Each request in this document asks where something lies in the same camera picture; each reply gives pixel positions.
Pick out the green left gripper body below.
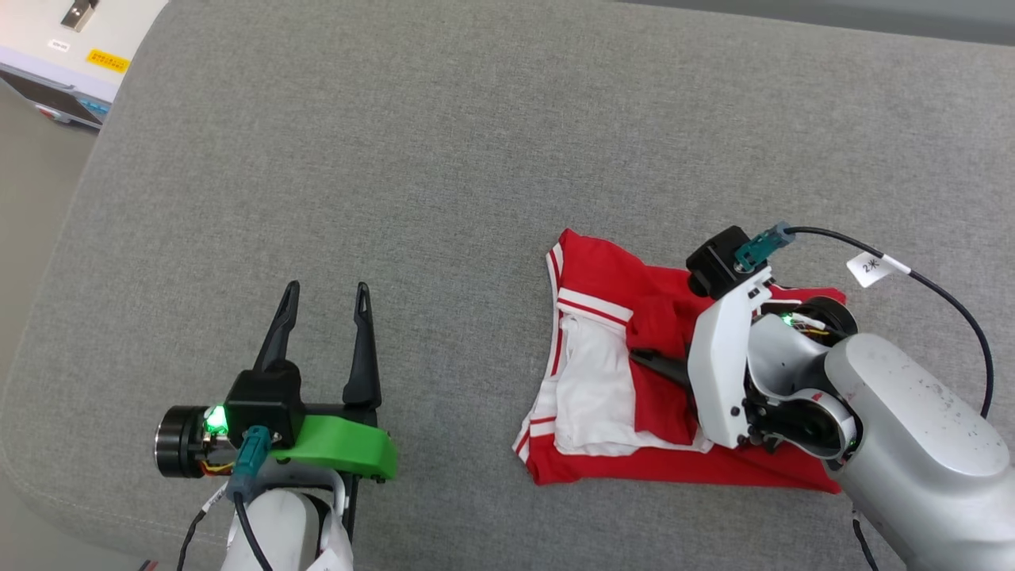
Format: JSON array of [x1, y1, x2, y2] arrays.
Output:
[[272, 408, 400, 482]]

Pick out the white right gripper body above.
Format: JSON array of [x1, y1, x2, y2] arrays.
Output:
[[687, 266, 776, 450]]

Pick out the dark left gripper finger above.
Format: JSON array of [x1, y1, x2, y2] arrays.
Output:
[[342, 282, 383, 411], [253, 280, 301, 375]]

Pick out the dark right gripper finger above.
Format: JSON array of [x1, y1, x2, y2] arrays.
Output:
[[630, 348, 694, 389]]

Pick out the red and white garment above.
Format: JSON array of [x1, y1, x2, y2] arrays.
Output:
[[513, 228, 856, 495]]

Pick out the yellow warning label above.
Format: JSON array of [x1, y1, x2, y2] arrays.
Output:
[[85, 48, 132, 75]]

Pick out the white metal equipment box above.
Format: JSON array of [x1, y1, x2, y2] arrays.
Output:
[[0, 0, 170, 132]]

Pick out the left teal-plug black cable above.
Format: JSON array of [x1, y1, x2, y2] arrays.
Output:
[[228, 425, 275, 571]]

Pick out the teal-plug black cable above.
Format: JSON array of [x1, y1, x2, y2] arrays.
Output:
[[228, 425, 275, 571], [733, 221, 997, 420]]

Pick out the right teal-plug black cable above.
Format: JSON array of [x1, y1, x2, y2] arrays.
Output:
[[733, 221, 997, 420]]

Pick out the thin black left-arm cable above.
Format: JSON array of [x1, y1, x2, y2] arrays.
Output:
[[175, 481, 232, 571]]

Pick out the white cable label tag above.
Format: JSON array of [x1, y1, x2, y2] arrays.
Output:
[[846, 251, 912, 289]]

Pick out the thin black right-arm cable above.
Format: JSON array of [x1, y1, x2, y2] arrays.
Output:
[[851, 508, 879, 571]]

